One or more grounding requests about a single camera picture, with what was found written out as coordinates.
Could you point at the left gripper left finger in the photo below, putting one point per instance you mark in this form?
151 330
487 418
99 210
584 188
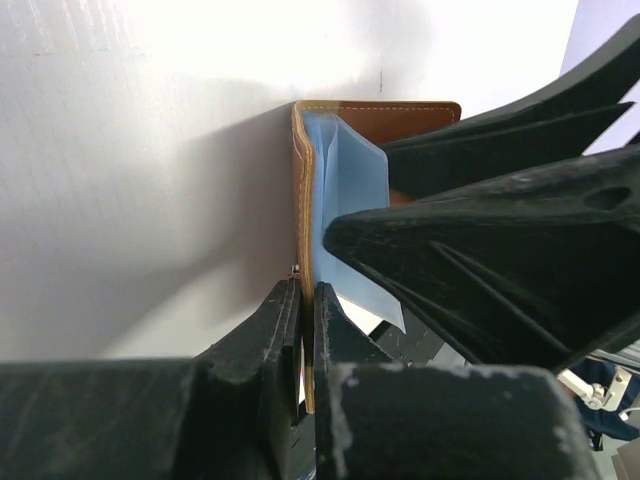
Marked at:
224 414

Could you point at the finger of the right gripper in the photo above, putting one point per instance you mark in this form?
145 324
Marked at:
556 122
538 267

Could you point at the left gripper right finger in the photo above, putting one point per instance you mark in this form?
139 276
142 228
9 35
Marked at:
376 418

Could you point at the brown leather card holder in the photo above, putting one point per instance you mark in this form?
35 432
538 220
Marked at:
339 168

